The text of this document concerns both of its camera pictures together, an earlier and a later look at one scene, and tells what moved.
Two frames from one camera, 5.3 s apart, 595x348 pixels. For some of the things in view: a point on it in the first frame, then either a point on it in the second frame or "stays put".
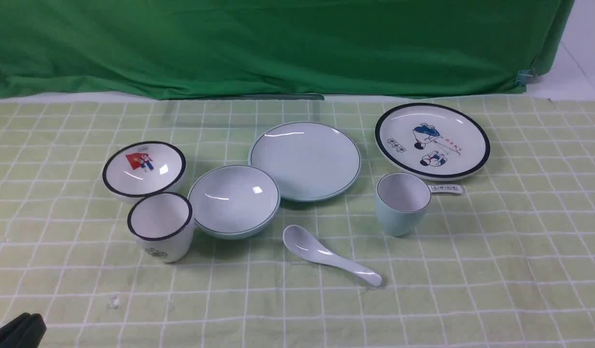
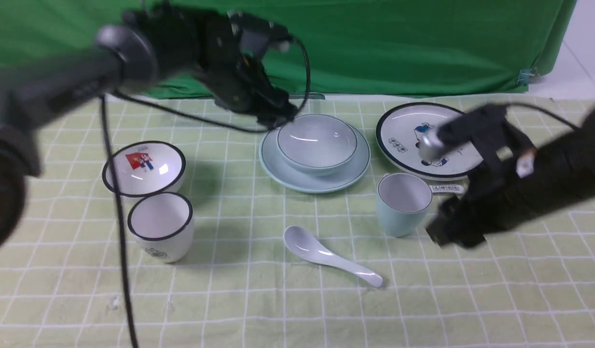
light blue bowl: [233, 202] to [316, 144]
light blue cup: [401, 201] stays put
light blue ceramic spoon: [305, 243] stays put
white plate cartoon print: [432, 141] stays put
